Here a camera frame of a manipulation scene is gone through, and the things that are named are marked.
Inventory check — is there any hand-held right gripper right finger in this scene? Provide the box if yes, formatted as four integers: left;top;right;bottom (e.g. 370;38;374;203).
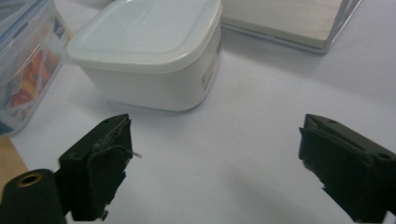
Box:
298;113;396;224

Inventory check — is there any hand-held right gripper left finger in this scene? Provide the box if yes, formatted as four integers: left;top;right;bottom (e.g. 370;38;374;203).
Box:
58;113;143;222

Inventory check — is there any clear plastic storage box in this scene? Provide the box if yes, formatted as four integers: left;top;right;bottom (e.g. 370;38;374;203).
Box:
0;0;72;138

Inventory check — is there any pale panel with grey frame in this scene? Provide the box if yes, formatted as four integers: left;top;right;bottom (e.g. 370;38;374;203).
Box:
219;0;364;56

